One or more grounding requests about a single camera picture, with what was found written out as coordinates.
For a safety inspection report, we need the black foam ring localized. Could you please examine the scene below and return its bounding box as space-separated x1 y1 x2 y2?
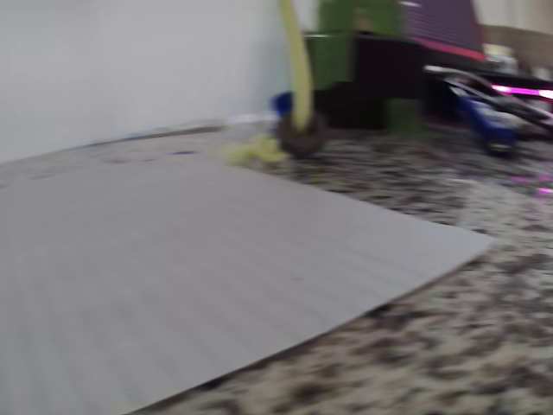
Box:
276 112 327 160

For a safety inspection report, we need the blue USB hub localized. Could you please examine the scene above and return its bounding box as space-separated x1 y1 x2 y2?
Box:
448 81 518 156

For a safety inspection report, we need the lined white paper sheet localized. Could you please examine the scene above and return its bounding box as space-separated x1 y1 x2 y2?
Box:
0 159 496 415

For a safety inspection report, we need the green and black camera mount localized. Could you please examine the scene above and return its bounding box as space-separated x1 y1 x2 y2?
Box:
302 0 427 136

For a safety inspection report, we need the purple striped panel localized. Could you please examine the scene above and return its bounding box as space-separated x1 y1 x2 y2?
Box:
400 0 486 61

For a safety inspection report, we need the yellow knotted rope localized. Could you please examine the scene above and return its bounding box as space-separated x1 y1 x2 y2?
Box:
219 0 315 168

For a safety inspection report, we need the black device with lit strip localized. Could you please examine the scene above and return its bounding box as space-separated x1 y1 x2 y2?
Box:
423 64 553 142

